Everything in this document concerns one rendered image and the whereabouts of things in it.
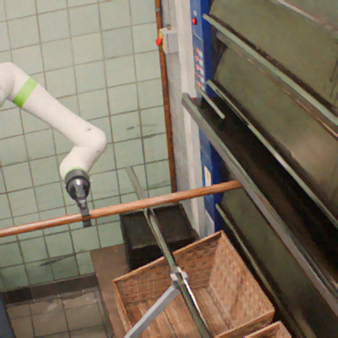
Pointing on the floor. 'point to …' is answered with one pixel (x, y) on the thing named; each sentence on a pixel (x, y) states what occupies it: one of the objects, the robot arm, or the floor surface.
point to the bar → (180, 280)
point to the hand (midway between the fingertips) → (85, 215)
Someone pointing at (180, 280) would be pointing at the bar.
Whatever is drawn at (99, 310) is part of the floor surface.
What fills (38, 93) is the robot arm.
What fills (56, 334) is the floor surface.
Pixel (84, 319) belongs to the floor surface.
